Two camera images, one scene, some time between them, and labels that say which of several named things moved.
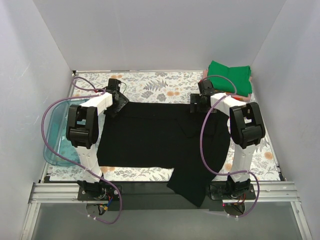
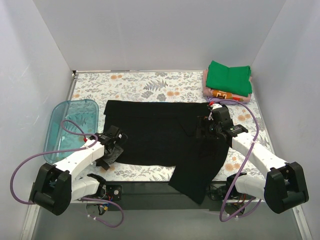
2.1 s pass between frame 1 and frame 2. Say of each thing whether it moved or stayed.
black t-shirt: stayed
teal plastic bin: stayed
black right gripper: moved
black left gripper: moved
